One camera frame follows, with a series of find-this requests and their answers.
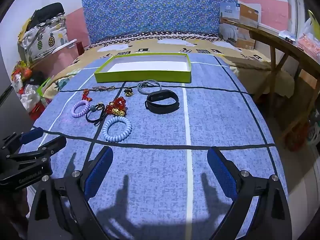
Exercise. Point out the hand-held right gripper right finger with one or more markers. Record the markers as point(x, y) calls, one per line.
point(221, 172)

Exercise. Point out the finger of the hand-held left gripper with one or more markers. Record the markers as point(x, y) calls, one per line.
point(31, 134)
point(52, 146)

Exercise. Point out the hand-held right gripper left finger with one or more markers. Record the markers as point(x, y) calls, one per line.
point(98, 172)

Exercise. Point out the red and gold charm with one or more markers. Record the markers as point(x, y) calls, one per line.
point(86, 95)

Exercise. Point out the small gold brooch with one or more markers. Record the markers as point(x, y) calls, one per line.
point(128, 92)

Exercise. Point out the black fitness band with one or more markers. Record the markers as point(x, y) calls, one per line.
point(160, 96)

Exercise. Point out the green shallow box tray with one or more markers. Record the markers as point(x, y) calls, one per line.
point(142, 77)

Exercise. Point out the pile of plastic bags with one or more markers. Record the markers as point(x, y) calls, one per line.
point(27, 92)

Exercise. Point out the green package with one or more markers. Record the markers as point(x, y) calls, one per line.
point(43, 86)

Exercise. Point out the blue checked blanket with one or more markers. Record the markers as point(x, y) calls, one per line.
point(220, 122)

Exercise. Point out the pink storage box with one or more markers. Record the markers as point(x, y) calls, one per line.
point(62, 55)

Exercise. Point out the pineapple print bag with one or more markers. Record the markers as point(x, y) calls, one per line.
point(47, 40)

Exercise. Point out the small red box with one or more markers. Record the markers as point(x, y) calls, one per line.
point(80, 48)

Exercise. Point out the black bag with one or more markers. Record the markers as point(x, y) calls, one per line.
point(47, 13)

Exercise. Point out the tan sheep print bed sheet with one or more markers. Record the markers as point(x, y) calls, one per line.
point(160, 47)

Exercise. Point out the wooden table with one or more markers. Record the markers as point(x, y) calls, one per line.
point(275, 41)

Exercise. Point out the clear plastic packet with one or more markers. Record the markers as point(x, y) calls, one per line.
point(287, 36)

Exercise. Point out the pink packet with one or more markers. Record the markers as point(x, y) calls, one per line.
point(310, 46)

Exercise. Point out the cardboard box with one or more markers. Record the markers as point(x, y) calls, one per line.
point(248, 15)

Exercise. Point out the quilt package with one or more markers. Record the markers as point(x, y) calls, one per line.
point(228, 12)

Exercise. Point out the blue floral headboard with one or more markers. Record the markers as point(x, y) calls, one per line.
point(160, 7)

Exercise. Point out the yellow-green plastic bag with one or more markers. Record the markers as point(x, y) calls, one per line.
point(314, 21)

